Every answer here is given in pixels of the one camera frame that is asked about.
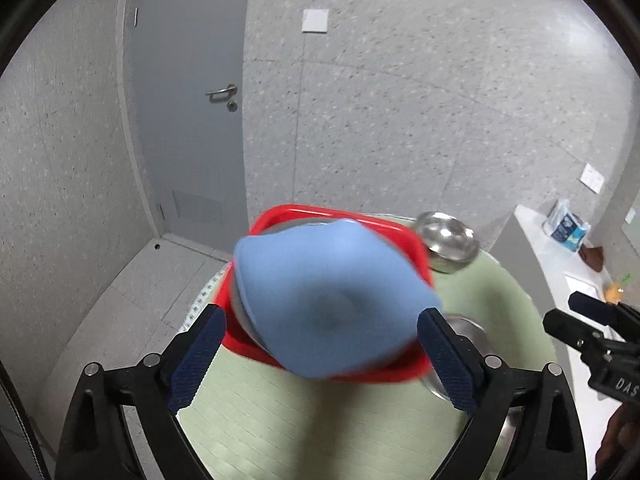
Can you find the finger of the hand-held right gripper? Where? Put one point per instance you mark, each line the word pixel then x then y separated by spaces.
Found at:
pixel 567 329
pixel 591 305

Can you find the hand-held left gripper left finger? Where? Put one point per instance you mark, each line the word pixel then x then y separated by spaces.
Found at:
pixel 196 357

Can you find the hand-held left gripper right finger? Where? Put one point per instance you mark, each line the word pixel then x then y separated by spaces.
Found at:
pixel 448 362

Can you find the steel plate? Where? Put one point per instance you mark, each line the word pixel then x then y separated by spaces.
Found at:
pixel 241 312

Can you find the red plastic basket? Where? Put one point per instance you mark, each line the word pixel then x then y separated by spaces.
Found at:
pixel 407 247

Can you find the blue cloth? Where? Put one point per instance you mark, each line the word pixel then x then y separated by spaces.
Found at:
pixel 325 300

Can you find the person's right hand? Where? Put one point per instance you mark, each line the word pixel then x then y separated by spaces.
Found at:
pixel 616 437

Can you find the orange small item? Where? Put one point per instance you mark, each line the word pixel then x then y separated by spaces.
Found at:
pixel 615 291

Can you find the steel bowl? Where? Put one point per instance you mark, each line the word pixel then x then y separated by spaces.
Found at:
pixel 445 240
pixel 471 332

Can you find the brown pouch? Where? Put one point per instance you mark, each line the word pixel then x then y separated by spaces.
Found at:
pixel 594 258

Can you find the white counter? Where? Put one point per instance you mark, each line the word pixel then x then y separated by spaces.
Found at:
pixel 535 265

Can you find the blue white tissue packet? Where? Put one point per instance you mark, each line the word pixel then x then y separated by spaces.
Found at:
pixel 567 230

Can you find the green table mat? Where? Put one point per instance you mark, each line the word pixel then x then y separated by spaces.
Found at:
pixel 325 425

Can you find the door vent grille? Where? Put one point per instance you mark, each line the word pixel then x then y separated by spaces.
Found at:
pixel 197 207

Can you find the grey door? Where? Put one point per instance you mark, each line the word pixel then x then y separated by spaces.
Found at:
pixel 185 160

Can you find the white wall switch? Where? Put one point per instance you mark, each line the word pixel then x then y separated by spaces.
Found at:
pixel 593 178

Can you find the white wall panel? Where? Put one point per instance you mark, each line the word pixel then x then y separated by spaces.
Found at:
pixel 315 20

